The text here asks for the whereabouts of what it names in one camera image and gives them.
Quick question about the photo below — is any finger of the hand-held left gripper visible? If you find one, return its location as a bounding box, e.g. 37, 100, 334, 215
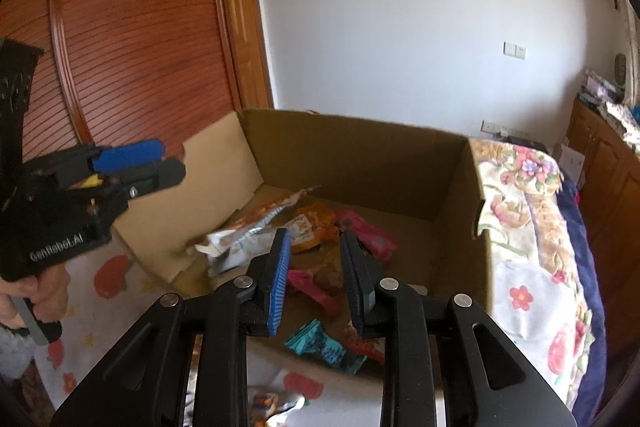
117, 157, 187, 200
92, 138, 166, 172

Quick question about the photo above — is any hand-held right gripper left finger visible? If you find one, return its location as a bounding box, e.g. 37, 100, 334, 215
50, 228, 293, 427

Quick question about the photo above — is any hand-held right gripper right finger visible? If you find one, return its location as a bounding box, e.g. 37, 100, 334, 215
340, 232, 576, 427

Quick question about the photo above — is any pink packet brown snack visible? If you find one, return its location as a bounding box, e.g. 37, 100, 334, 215
286, 268, 346, 318

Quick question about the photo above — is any red pink snack packet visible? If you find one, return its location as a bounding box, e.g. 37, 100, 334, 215
335, 208, 398, 263

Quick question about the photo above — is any large silver snack packet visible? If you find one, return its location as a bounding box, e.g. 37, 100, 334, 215
192, 227, 281, 279

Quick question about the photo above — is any orange brown snack packet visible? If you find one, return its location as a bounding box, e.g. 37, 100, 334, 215
345, 324, 386, 365

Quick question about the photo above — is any teal snack packet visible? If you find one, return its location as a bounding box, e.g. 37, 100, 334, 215
285, 319, 368, 375

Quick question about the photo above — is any small white snack packet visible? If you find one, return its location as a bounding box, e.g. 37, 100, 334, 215
212, 184, 323, 253

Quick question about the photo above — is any brown cardboard box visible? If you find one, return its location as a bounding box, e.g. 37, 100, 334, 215
112, 108, 493, 390

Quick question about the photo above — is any person's left hand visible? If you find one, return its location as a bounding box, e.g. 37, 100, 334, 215
0, 264, 71, 328

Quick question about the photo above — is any strawberry print tablecloth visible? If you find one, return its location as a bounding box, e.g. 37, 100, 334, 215
30, 232, 451, 427

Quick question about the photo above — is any silver packet with barcode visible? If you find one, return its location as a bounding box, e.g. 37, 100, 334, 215
247, 387, 307, 427

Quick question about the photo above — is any brown wooden slatted wardrobe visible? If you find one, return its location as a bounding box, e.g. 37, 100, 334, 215
0, 0, 241, 188

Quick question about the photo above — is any brown wooden door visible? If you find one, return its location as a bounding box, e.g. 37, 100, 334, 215
217, 0, 275, 112

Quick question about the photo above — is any floral blanket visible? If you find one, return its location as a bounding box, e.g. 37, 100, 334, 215
470, 139, 608, 408

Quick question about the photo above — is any dark blue quilt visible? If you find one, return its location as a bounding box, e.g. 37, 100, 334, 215
555, 167, 608, 423

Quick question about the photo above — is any white carton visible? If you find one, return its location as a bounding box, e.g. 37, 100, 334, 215
557, 144, 586, 188

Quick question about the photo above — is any long wooden cabinet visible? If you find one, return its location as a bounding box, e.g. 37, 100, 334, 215
565, 97, 640, 318

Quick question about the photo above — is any stack of small boxes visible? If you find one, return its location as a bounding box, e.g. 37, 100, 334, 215
575, 67, 626, 108

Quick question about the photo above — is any pile of patterned cloth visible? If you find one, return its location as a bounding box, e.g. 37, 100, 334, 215
602, 99, 640, 148

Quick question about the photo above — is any round grey fan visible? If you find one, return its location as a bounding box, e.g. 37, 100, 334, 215
612, 52, 630, 85

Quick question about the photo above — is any patterned window curtain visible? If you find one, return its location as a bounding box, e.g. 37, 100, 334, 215
625, 7, 640, 108

